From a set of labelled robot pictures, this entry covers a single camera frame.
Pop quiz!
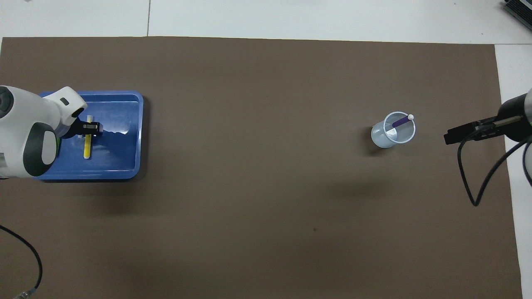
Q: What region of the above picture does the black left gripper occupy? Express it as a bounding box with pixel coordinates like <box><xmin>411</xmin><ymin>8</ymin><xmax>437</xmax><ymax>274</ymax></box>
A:
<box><xmin>62</xmin><ymin>118</ymin><xmax>102</xmax><ymax>139</ymax></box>

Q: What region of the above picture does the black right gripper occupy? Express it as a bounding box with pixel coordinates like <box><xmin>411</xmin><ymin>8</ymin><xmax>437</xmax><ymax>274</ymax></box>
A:
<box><xmin>443</xmin><ymin>93</ymin><xmax>531</xmax><ymax>145</ymax></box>

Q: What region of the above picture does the yellow pen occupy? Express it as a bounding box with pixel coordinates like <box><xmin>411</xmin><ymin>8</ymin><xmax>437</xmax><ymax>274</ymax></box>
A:
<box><xmin>83</xmin><ymin>115</ymin><xmax>93</xmax><ymax>159</ymax></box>

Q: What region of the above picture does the purple pen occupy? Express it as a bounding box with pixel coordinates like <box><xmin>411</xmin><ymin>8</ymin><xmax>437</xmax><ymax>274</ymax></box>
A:
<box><xmin>391</xmin><ymin>114</ymin><xmax>414</xmax><ymax>134</ymax></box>

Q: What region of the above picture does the blue plastic tray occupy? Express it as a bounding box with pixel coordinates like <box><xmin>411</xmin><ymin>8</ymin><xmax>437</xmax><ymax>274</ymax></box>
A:
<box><xmin>37</xmin><ymin>91</ymin><xmax>144</xmax><ymax>180</ymax></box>

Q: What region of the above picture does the translucent plastic cup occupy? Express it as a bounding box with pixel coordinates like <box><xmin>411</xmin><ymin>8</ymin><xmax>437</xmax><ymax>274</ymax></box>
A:
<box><xmin>371</xmin><ymin>111</ymin><xmax>416</xmax><ymax>149</ymax></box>

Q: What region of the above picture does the dark grey device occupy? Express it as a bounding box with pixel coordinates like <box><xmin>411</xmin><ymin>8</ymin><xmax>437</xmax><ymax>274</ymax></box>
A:
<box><xmin>503</xmin><ymin>0</ymin><xmax>532</xmax><ymax>26</ymax></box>

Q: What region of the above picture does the brown table mat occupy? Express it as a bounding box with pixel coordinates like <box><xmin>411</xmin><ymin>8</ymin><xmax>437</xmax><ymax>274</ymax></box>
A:
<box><xmin>0</xmin><ymin>37</ymin><xmax>523</xmax><ymax>299</ymax></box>

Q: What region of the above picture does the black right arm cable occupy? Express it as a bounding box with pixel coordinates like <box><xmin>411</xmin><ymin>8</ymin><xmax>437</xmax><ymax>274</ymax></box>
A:
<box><xmin>457</xmin><ymin>116</ymin><xmax>532</xmax><ymax>207</ymax></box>

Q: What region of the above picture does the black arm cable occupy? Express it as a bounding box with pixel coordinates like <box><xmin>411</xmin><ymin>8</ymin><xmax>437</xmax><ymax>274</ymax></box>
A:
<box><xmin>457</xmin><ymin>116</ymin><xmax>532</xmax><ymax>207</ymax></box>
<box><xmin>0</xmin><ymin>225</ymin><xmax>43</xmax><ymax>299</ymax></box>

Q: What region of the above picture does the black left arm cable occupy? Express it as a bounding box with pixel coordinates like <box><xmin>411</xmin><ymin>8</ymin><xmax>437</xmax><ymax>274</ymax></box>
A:
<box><xmin>0</xmin><ymin>225</ymin><xmax>43</xmax><ymax>299</ymax></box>

